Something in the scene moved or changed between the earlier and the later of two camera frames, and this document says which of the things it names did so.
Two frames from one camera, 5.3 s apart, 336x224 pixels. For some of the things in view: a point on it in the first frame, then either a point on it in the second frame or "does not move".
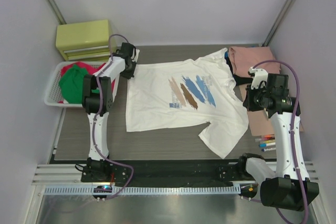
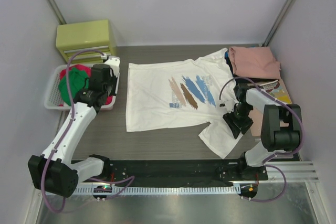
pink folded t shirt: [243, 58] does not move
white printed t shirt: [181, 92] does not move
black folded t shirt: [239, 80] does not move
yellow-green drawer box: [86, 41] does not move
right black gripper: [250, 100] → [238, 120]
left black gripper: [128, 69] → [105, 87]
